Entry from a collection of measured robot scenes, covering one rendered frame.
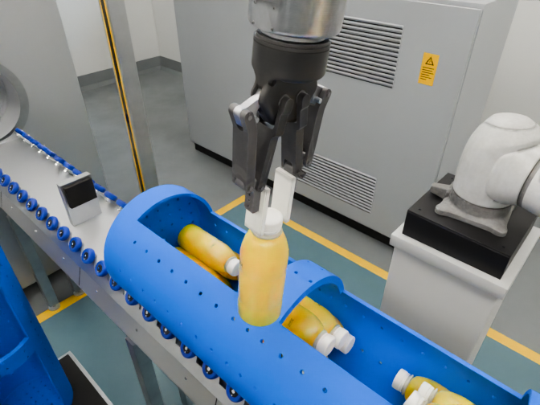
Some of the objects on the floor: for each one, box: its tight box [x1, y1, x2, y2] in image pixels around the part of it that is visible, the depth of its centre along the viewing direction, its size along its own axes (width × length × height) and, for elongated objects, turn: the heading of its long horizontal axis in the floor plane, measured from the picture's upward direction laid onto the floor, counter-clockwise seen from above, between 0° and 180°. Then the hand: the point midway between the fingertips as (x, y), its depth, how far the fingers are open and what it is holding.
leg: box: [125, 336, 164, 405], centre depth 152 cm, size 6×6×63 cm
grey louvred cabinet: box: [174, 0, 519, 248], centre depth 284 cm, size 54×215×145 cm, turn 48°
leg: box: [6, 215, 60, 311], centre depth 206 cm, size 6×6×63 cm
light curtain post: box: [98, 0, 159, 194], centre depth 169 cm, size 6×6×170 cm
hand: (270, 202), depth 51 cm, fingers closed on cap, 4 cm apart
